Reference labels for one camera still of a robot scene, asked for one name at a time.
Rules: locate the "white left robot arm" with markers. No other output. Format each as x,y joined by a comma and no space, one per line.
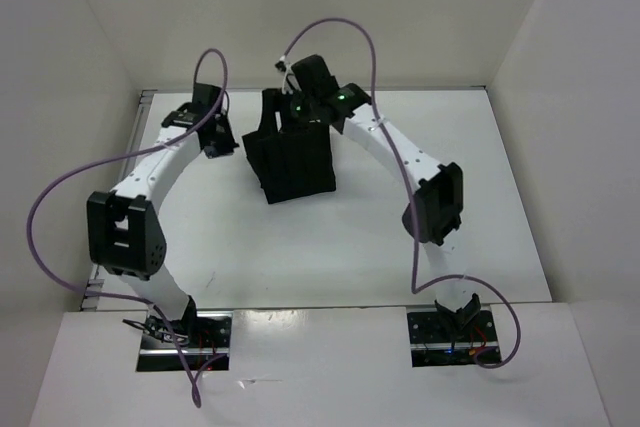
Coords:
125,234

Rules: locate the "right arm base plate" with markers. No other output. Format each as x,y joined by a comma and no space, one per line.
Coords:
431,346

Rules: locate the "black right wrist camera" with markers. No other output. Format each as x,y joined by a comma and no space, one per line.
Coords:
313,77

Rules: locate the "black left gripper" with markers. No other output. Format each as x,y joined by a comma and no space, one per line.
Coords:
228,147

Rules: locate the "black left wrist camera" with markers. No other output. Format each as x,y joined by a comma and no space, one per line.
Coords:
205,94

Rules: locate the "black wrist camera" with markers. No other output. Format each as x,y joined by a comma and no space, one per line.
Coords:
205,94
313,77

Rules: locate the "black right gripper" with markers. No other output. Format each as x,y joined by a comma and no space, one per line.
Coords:
272,102

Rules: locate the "black skirt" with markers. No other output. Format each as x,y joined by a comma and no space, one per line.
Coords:
291,163

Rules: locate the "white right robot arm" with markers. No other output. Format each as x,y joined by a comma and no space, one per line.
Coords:
435,190

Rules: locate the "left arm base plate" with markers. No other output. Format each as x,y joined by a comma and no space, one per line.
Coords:
208,349

